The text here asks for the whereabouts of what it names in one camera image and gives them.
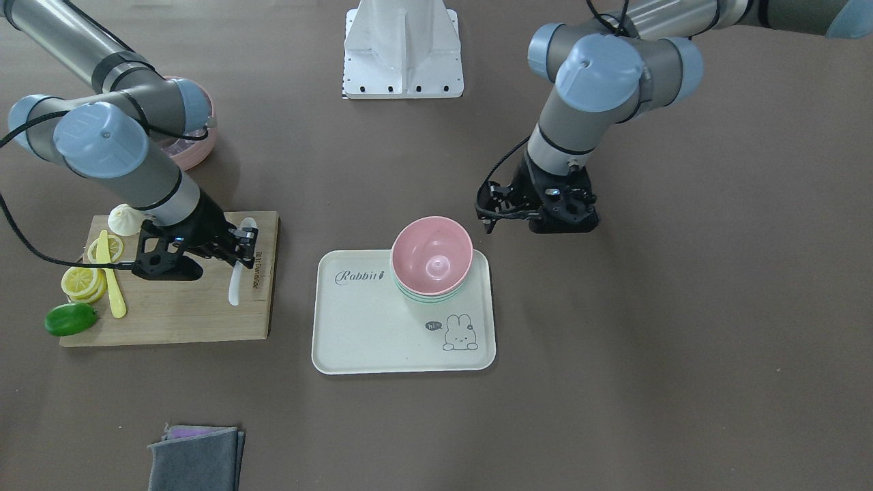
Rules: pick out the top green bowl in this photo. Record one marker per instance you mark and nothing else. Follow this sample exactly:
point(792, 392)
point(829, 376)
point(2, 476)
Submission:
point(430, 294)

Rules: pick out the small pink bowl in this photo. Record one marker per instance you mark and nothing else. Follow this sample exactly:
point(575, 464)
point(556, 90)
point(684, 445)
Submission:
point(431, 257)

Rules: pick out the lemon slice near bun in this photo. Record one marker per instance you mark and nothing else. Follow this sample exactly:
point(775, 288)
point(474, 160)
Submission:
point(115, 247)

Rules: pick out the bamboo cutting board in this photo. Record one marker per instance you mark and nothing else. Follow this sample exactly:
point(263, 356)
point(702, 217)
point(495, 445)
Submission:
point(180, 312)

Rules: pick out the grey folded cloth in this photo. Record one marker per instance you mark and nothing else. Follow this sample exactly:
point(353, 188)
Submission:
point(208, 462)

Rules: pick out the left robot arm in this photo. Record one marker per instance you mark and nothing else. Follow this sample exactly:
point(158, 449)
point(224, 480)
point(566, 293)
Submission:
point(609, 71)

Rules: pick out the middle green bowl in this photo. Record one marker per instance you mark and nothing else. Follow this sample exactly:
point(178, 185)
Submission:
point(430, 299)

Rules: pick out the green bowl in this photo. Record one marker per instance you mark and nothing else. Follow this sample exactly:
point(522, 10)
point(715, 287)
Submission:
point(430, 294)
point(430, 299)

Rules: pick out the white steamed bun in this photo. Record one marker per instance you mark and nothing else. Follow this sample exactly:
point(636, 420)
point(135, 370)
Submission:
point(125, 221)

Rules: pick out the lower lemon slice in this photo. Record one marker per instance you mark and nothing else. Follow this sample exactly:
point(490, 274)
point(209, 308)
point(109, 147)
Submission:
point(101, 290)

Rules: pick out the top lemon slice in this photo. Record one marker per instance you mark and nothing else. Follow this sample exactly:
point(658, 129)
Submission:
point(81, 282)

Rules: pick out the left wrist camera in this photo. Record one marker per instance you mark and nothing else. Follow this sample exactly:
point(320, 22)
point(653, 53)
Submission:
point(493, 204)

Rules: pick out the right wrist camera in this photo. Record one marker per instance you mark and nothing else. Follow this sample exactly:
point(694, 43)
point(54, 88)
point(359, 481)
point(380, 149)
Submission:
point(161, 256)

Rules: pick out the purple cloth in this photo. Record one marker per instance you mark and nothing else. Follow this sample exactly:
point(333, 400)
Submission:
point(185, 431)

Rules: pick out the cream rabbit tray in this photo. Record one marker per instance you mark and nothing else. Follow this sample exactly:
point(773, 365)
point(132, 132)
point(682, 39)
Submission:
point(363, 324)

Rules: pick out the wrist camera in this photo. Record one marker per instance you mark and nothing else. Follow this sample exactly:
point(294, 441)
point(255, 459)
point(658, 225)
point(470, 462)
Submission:
point(161, 256)
point(493, 204)

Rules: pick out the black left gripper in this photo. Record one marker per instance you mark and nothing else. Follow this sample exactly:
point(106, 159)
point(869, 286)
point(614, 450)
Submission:
point(526, 189)

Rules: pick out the yellow plastic knife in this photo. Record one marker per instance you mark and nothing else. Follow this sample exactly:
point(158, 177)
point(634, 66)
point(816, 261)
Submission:
point(117, 303)

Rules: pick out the large pink bowl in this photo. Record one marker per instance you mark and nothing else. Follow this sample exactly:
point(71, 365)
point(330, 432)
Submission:
point(199, 137)

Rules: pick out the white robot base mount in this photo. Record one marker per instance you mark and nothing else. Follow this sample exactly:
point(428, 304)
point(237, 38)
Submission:
point(402, 50)

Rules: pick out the bottom green bowl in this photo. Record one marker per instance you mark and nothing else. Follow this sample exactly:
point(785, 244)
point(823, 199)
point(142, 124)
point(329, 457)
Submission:
point(430, 301)

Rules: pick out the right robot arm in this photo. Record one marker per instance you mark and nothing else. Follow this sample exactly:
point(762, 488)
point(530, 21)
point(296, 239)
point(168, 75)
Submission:
point(114, 138)

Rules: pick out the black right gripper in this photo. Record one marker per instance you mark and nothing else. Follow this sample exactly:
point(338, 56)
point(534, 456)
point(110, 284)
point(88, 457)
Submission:
point(206, 224)

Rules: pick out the white ceramic spoon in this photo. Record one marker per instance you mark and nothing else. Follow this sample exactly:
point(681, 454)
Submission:
point(236, 276)

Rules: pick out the green lime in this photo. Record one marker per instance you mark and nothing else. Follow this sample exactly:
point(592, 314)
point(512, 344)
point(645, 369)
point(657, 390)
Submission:
point(70, 318)

